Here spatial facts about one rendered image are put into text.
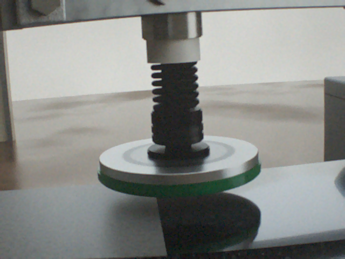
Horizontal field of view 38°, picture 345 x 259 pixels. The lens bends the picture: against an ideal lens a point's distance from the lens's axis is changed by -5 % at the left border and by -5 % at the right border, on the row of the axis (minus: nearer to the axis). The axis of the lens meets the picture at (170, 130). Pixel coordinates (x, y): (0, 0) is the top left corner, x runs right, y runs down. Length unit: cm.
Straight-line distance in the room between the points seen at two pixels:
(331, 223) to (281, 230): 6
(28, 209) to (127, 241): 18
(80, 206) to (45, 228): 8
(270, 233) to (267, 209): 8
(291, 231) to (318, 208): 8
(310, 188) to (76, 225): 32
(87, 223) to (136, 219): 6
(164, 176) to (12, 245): 19
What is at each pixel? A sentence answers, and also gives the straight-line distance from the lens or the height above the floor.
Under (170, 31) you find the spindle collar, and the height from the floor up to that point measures 104.
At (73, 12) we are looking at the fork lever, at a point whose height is 107.
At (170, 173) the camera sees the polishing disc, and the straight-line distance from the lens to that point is 60.
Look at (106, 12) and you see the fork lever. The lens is 57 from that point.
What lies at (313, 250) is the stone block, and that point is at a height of 82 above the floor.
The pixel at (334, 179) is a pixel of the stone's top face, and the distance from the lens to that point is 76.
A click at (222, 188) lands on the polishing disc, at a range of 62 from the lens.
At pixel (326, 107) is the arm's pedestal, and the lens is 193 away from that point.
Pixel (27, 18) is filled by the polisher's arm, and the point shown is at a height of 107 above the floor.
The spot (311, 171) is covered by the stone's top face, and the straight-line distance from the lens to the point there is 80.
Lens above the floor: 104
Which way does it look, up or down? 11 degrees down
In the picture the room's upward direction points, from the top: 3 degrees counter-clockwise
